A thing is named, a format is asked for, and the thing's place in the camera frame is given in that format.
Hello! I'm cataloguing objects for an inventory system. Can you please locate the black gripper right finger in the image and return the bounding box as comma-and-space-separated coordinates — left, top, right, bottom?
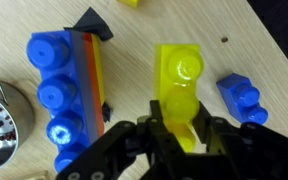
193, 101, 288, 180

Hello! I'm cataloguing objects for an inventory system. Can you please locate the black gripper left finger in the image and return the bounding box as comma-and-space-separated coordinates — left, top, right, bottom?
55, 99, 172, 180

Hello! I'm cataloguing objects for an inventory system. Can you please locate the yellow three-stud toy brick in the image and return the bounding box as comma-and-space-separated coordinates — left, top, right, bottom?
152, 42, 205, 154
116, 0, 141, 10

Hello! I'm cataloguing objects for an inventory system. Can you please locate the small black tape piece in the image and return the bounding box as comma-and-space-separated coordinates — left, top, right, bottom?
100, 101, 113, 123

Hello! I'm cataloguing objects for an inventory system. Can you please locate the blue two-stud toy brick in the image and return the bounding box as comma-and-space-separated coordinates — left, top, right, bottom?
215, 72, 270, 125

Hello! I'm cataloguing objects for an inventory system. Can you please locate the red toy brick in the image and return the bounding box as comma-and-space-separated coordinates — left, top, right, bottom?
83, 32, 105, 138

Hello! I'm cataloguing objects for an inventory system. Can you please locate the yellow four-stud toy brick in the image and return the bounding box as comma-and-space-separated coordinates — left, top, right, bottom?
90, 33, 106, 108

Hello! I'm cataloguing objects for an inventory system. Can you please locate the blue four-stud toy brick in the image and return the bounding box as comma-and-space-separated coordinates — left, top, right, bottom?
25, 29, 100, 174

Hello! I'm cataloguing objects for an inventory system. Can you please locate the small metal pot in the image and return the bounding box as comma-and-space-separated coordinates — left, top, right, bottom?
0, 70, 36, 174

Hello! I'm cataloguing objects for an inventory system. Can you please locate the large black tape piece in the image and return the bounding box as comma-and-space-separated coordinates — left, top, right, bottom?
63, 6, 115, 42

